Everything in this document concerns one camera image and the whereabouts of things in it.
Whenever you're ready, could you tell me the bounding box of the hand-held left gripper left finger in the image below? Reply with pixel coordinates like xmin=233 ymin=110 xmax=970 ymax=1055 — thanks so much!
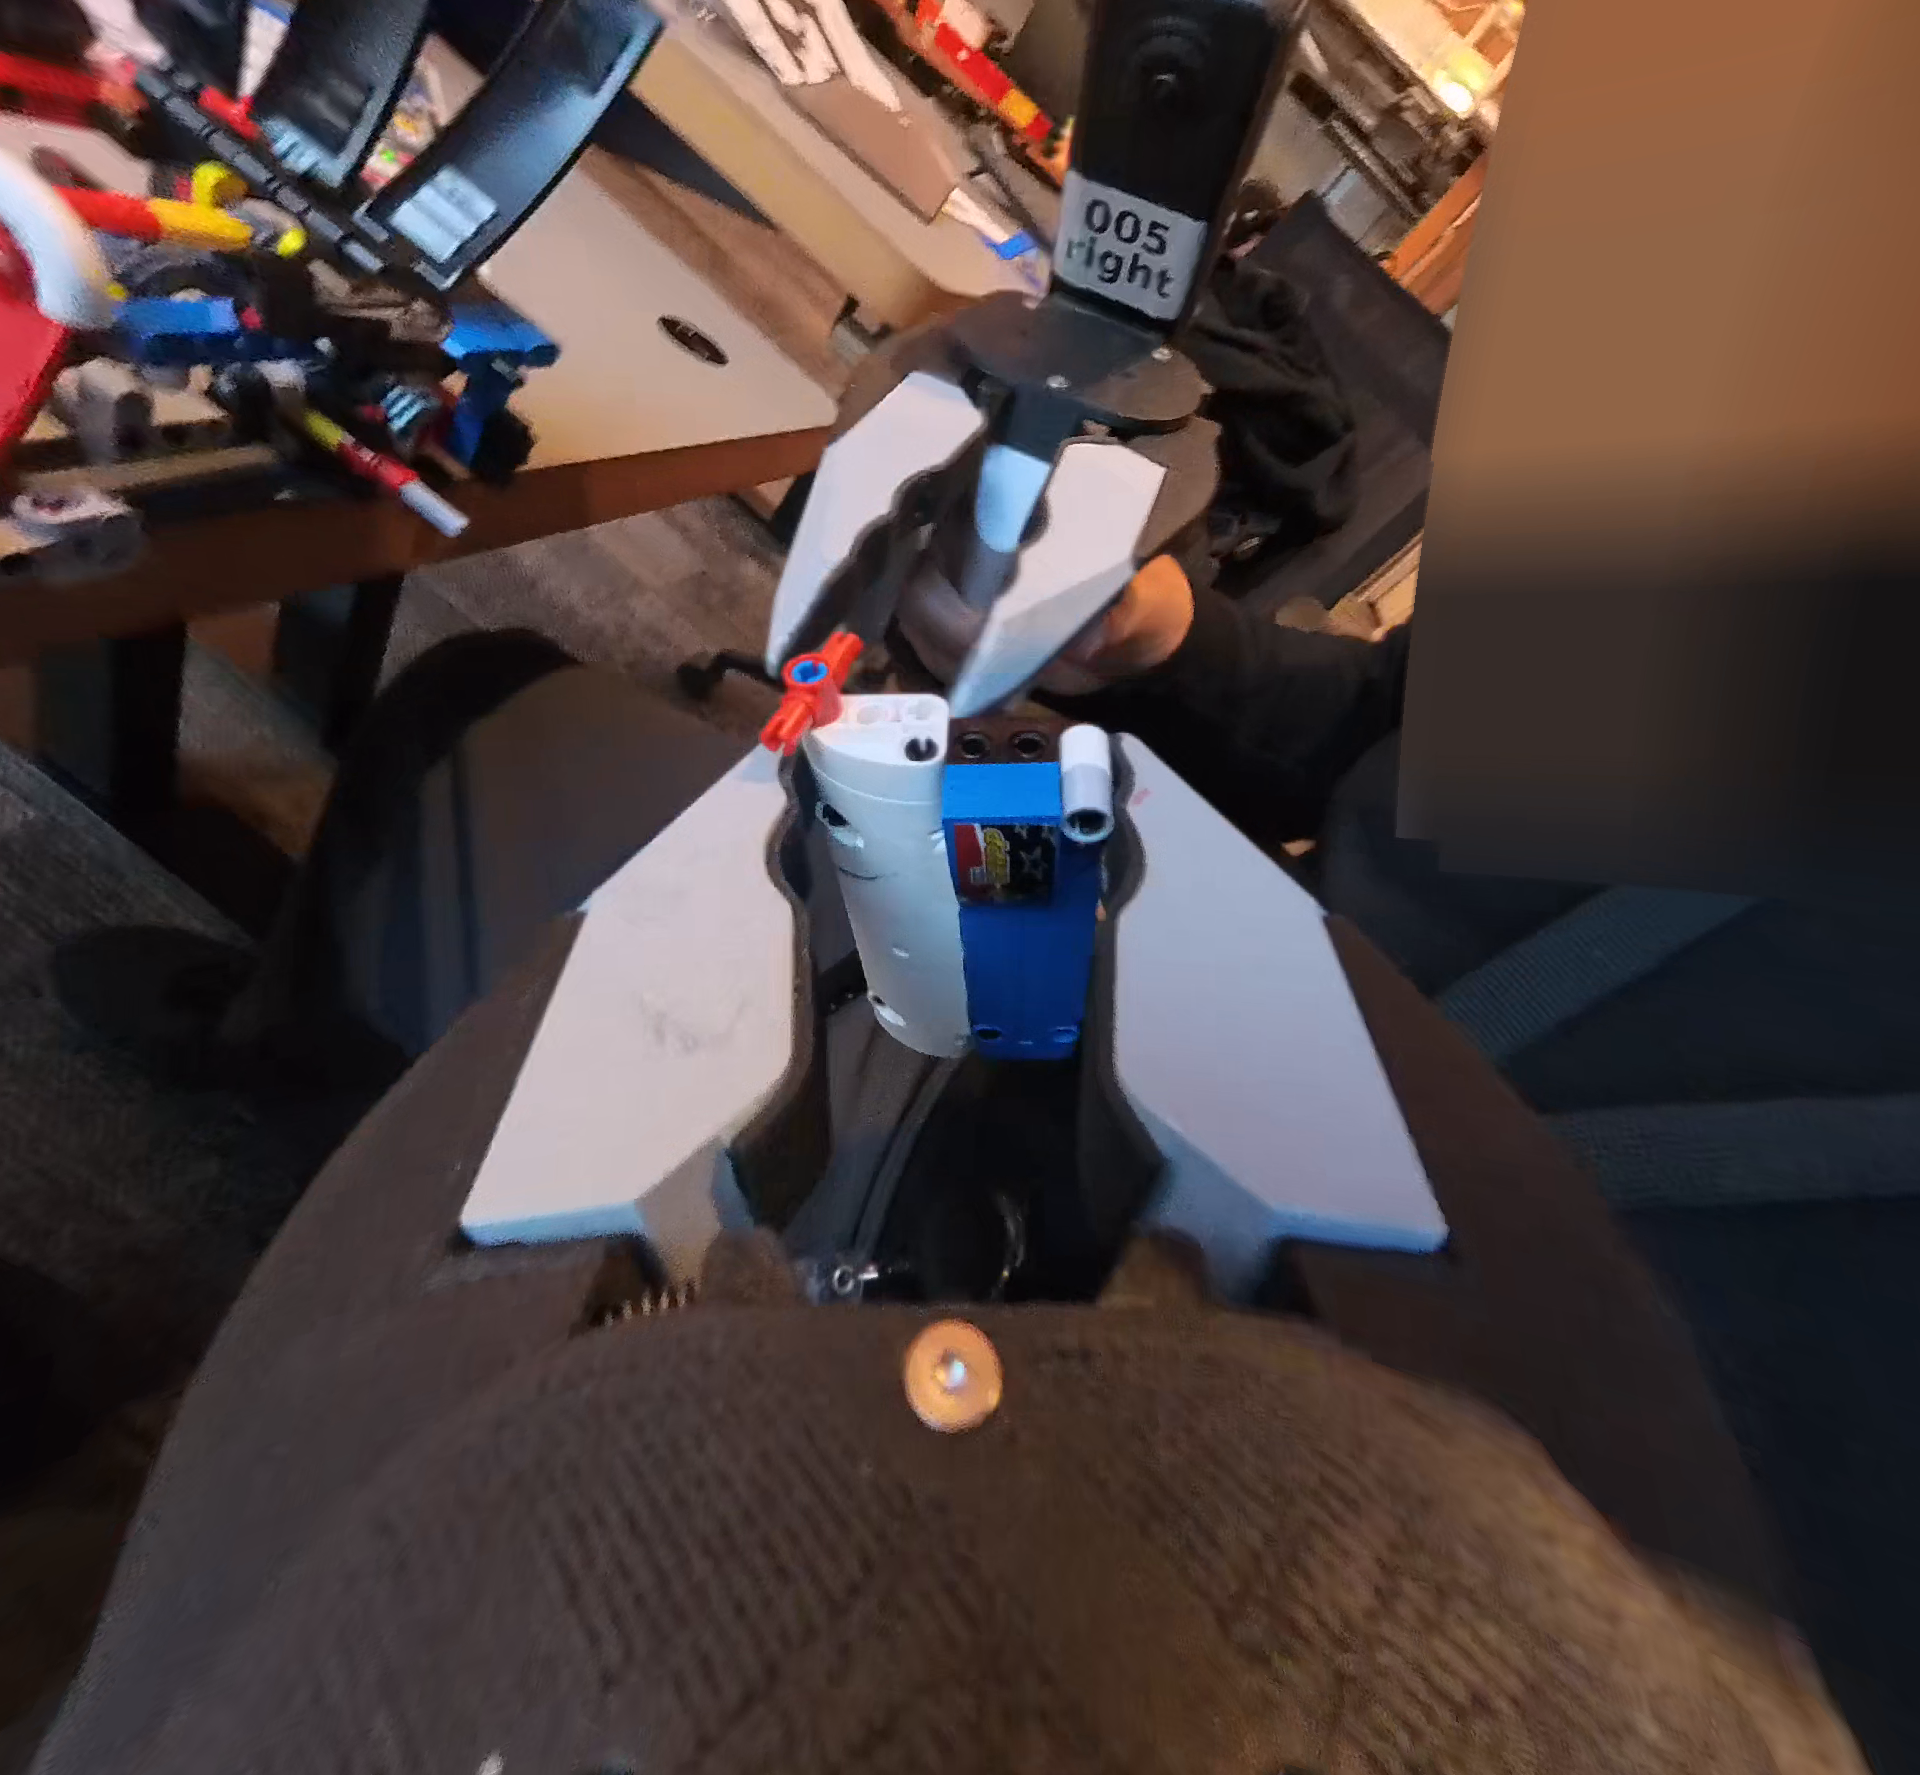
xmin=457 ymin=753 xmax=824 ymax=1281

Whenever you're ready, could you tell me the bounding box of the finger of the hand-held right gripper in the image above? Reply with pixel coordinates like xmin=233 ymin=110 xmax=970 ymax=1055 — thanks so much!
xmin=764 ymin=370 xmax=992 ymax=677
xmin=949 ymin=439 xmax=1172 ymax=722

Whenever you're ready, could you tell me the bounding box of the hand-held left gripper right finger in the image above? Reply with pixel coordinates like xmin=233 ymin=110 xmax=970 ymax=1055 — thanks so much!
xmin=1090 ymin=731 xmax=1450 ymax=1301

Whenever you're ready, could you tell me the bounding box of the blue and white brick assembly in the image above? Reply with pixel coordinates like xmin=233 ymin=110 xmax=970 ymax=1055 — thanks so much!
xmin=758 ymin=635 xmax=1119 ymax=1065

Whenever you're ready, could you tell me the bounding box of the toy brick race car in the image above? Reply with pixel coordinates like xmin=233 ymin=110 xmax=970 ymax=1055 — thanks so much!
xmin=0 ymin=0 xmax=669 ymax=537

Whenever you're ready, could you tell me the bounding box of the person's right forearm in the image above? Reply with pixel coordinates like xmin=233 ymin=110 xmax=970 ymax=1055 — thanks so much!
xmin=1154 ymin=558 xmax=1420 ymax=848

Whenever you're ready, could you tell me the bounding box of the person's dark clothed body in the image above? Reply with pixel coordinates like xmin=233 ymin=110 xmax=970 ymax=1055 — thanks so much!
xmin=306 ymin=190 xmax=1920 ymax=1775

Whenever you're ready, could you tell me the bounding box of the dark shoulder strap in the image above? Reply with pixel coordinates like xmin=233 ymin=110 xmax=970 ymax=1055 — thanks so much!
xmin=1433 ymin=888 xmax=1920 ymax=1207

